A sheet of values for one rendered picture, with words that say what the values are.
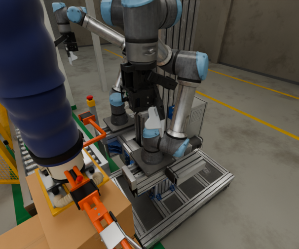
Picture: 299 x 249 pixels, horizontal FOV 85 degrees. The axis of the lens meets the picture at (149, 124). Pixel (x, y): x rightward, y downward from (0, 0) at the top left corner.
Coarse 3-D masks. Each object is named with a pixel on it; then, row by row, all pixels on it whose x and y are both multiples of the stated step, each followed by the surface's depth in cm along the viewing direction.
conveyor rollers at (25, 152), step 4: (16, 128) 211; (20, 136) 200; (20, 140) 194; (20, 144) 188; (24, 148) 183; (88, 148) 184; (24, 152) 177; (88, 152) 177; (24, 156) 171; (28, 156) 172; (92, 156) 172; (28, 160) 167; (32, 160) 168; (96, 160) 167; (28, 164) 167; (32, 164) 163; (36, 164) 163; (28, 168) 160; (32, 168) 162; (36, 168) 158; (28, 172) 154; (32, 172) 155
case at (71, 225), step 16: (32, 176) 104; (32, 192) 95; (112, 192) 95; (48, 208) 87; (80, 208) 87; (112, 208) 87; (128, 208) 90; (48, 224) 81; (64, 224) 81; (80, 224) 81; (128, 224) 99; (48, 240) 76; (64, 240) 76; (80, 240) 76; (96, 240) 81
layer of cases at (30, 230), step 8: (24, 224) 118; (32, 224) 118; (40, 224) 118; (8, 232) 114; (16, 232) 114; (24, 232) 114; (32, 232) 114; (40, 232) 114; (0, 240) 110; (8, 240) 110; (16, 240) 110; (24, 240) 110; (32, 240) 110; (40, 240) 110; (136, 240) 110; (0, 248) 106; (8, 248) 106; (16, 248) 106; (24, 248) 106; (32, 248) 106; (40, 248) 106; (48, 248) 106; (120, 248) 106
